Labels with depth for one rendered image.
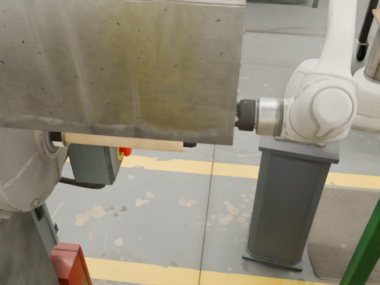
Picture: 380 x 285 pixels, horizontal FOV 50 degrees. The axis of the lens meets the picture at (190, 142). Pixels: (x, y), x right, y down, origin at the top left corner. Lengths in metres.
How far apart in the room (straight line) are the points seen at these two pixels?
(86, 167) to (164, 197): 1.24
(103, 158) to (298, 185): 0.85
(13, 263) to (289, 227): 1.14
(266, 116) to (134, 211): 1.34
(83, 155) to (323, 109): 0.53
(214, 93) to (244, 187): 1.91
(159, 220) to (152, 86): 1.75
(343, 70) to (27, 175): 0.58
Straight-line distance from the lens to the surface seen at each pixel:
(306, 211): 1.68
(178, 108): 0.38
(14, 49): 0.39
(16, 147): 0.59
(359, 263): 1.41
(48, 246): 1.22
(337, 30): 0.87
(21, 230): 0.98
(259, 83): 3.08
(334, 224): 2.19
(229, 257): 1.98
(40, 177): 0.66
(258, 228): 1.80
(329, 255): 2.07
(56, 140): 0.64
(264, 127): 0.94
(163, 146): 0.60
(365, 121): 1.41
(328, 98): 0.75
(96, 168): 0.98
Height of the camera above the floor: 1.65
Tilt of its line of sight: 41 degrees down
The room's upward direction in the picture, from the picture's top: straight up
